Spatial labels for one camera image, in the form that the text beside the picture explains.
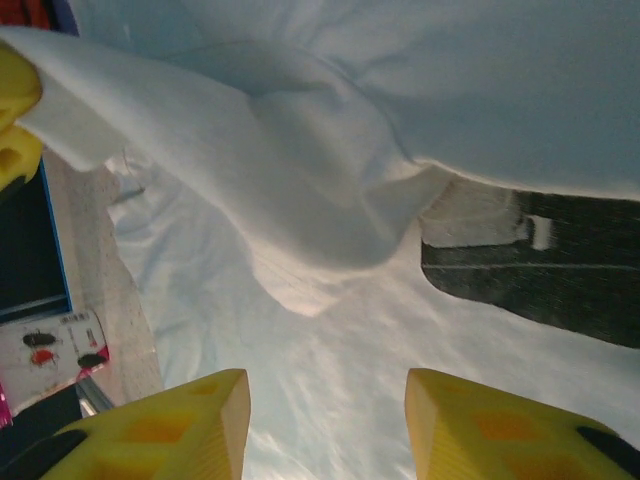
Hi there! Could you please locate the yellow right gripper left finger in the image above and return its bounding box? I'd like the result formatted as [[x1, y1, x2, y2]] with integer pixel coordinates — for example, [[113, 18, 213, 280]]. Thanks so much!
[[14, 368, 251, 480]]

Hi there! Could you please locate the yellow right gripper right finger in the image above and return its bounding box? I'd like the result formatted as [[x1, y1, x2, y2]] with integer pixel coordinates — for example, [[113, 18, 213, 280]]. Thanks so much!
[[404, 368, 640, 480]]

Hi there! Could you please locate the white t-shirt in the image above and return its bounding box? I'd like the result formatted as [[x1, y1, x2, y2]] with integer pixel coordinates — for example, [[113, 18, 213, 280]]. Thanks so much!
[[0, 0, 640, 480]]

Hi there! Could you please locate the red fabric item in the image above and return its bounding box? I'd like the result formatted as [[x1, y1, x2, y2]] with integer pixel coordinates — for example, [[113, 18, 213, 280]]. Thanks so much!
[[0, 0, 57, 32]]

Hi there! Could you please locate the blue rimmed dark bin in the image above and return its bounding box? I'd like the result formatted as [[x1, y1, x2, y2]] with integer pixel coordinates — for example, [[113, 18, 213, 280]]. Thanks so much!
[[0, 153, 75, 324]]

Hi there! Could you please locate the dark grey t-shirt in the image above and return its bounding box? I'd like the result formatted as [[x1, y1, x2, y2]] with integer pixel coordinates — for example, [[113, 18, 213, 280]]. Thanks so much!
[[419, 179, 640, 350]]

